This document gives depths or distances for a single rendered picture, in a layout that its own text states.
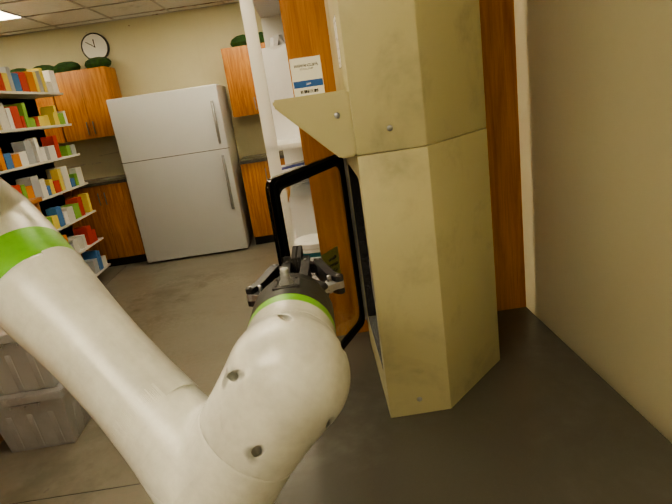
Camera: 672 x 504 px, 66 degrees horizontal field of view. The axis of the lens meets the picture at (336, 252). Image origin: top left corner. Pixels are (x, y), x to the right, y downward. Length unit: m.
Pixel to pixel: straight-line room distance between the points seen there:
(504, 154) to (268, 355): 0.94
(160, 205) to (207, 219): 0.52
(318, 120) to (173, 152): 5.11
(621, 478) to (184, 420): 0.62
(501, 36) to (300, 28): 0.43
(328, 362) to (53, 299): 0.31
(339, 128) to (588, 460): 0.62
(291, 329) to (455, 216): 0.53
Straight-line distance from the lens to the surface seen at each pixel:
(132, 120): 5.97
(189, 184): 5.89
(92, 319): 0.59
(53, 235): 0.69
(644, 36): 0.93
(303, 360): 0.42
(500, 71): 1.25
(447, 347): 0.94
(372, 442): 0.94
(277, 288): 0.55
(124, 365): 0.56
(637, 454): 0.94
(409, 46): 0.83
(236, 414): 0.45
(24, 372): 3.02
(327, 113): 0.81
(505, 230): 1.30
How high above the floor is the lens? 1.50
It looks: 16 degrees down
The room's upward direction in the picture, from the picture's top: 8 degrees counter-clockwise
